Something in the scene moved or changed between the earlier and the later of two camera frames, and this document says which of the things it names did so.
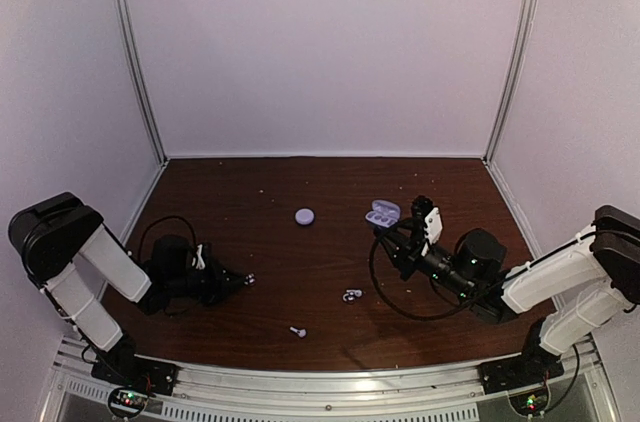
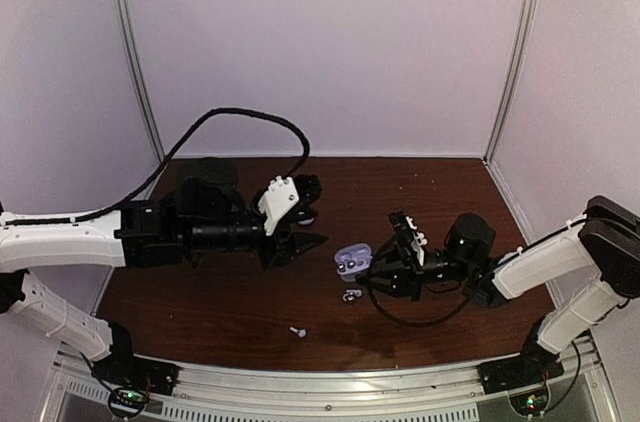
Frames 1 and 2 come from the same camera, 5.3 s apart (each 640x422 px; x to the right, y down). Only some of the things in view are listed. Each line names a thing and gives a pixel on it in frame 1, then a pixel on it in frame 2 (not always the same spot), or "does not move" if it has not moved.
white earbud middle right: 349,297 does not move
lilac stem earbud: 301,332 does not move
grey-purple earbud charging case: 384,213 to 352,259
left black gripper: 221,284 to 271,257
